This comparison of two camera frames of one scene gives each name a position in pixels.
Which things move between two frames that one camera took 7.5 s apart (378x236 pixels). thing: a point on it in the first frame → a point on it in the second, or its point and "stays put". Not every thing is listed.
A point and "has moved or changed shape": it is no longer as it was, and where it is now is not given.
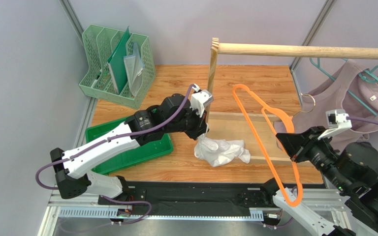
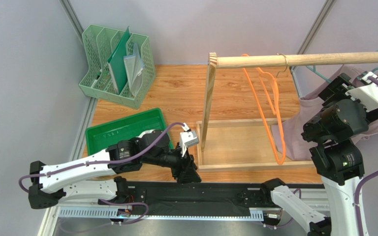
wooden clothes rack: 216,48 → 249,144
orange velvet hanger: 280,124 → 270,85
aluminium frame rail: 312,199 stays put
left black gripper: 201,127 → 190,175
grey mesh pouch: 134,65 stays put
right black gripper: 303,148 → 334,90
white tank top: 219,152 has moved or changed shape
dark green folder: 116,62 stays put
